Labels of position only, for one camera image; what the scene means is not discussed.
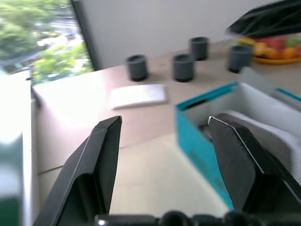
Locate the white and green box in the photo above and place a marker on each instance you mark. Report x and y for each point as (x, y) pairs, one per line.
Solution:
(14, 150)

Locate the dark window frame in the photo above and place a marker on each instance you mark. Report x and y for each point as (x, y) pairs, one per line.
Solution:
(85, 35)

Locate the white flat rectangular pad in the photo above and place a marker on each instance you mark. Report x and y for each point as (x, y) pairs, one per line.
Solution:
(140, 96)

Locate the teal cardboard shoebox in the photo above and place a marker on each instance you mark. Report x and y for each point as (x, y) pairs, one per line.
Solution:
(207, 131)

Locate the yellow plate of fruit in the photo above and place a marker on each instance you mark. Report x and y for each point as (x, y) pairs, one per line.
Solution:
(275, 50)

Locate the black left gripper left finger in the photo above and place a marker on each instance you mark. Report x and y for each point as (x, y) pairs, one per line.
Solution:
(94, 169)

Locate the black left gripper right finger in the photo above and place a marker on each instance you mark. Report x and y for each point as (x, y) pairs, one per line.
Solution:
(244, 169)

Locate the dark grey cylindrical cup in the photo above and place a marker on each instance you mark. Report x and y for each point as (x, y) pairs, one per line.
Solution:
(137, 67)
(183, 67)
(199, 48)
(240, 58)

